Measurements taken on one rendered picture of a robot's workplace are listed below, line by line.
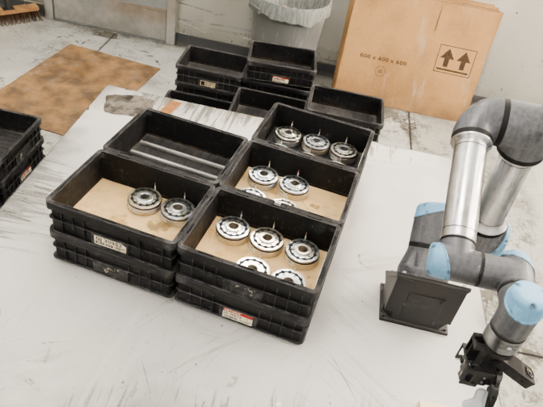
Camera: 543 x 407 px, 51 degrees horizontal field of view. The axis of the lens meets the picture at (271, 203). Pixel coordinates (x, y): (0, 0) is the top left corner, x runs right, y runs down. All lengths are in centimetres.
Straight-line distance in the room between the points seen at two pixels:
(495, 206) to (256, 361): 77
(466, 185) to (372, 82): 312
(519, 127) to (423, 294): 56
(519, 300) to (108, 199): 121
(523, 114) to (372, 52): 299
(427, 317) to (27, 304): 115
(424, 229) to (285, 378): 58
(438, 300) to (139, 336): 85
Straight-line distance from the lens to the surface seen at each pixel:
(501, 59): 473
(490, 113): 143
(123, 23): 491
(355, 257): 195
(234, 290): 157
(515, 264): 128
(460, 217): 129
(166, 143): 209
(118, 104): 255
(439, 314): 177
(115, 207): 181
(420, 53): 440
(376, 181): 233
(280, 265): 166
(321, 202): 192
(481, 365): 133
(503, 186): 158
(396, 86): 442
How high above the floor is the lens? 200
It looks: 39 degrees down
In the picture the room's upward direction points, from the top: 11 degrees clockwise
